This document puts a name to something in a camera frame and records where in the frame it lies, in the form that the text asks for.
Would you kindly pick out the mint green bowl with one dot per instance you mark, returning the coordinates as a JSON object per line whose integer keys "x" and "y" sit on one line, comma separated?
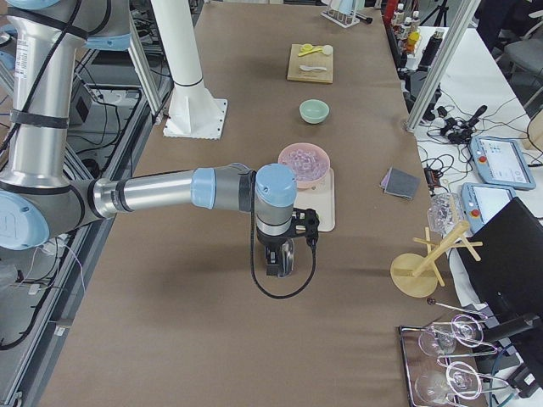
{"x": 313, "y": 111}

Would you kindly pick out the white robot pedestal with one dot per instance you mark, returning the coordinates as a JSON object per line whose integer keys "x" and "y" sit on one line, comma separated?
{"x": 193, "y": 111}

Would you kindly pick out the bamboo cutting board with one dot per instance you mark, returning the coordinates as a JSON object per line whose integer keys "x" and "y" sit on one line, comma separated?
{"x": 316, "y": 59}

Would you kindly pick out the wooden cup tree stand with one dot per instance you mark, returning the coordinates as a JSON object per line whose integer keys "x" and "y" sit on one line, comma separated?
{"x": 418, "y": 276}

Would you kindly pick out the grey folded cloth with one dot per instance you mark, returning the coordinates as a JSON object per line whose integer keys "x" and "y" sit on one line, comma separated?
{"x": 400, "y": 184}

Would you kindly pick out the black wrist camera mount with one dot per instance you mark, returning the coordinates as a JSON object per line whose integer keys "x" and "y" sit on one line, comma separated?
{"x": 305, "y": 224}

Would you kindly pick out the lower blue teach pendant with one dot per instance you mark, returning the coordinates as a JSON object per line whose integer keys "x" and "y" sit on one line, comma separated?
{"x": 481, "y": 202}

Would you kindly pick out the wine glass rack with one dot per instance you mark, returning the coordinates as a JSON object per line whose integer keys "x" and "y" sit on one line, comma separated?
{"x": 438, "y": 361}

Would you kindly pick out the black monitor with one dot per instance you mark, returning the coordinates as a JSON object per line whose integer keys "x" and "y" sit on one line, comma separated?
{"x": 508, "y": 276}

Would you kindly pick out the white onion half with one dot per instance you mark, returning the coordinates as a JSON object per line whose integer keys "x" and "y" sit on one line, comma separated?
{"x": 327, "y": 50}

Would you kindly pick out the blue teach pendant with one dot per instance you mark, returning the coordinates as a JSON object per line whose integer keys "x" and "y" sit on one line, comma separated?
{"x": 481, "y": 202}
{"x": 499, "y": 161}

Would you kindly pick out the white ceramic spoon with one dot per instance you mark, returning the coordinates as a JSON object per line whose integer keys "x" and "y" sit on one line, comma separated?
{"x": 312, "y": 68}

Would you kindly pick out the upper blue teach pendant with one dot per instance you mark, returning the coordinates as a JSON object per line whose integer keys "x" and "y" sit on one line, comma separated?
{"x": 499, "y": 161}

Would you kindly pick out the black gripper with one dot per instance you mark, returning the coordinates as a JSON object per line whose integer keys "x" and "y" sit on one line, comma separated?
{"x": 270, "y": 242}

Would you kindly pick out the aluminium frame post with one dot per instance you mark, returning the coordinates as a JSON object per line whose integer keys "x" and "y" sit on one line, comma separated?
{"x": 452, "y": 39}

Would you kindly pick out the beige serving tray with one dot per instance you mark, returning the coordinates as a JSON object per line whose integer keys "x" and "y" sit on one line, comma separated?
{"x": 321, "y": 198}

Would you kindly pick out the pink bowl of ice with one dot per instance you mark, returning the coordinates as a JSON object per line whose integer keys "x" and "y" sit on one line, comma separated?
{"x": 309, "y": 162}

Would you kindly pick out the metal ice scoop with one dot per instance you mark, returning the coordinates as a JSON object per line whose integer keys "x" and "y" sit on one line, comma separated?
{"x": 286, "y": 258}

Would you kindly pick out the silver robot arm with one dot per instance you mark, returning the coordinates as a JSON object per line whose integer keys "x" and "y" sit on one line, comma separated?
{"x": 38, "y": 202}

